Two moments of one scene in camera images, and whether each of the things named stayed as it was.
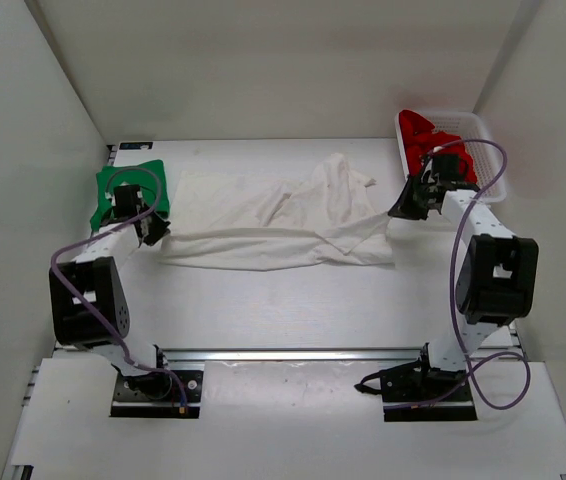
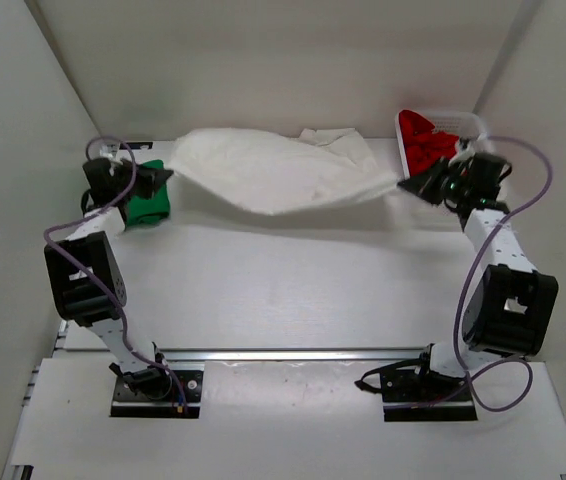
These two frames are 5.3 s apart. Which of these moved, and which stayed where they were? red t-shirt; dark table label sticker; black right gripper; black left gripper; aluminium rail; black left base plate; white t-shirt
Moved: white t-shirt; black right gripper; black left gripper
Stayed: black left base plate; red t-shirt; dark table label sticker; aluminium rail
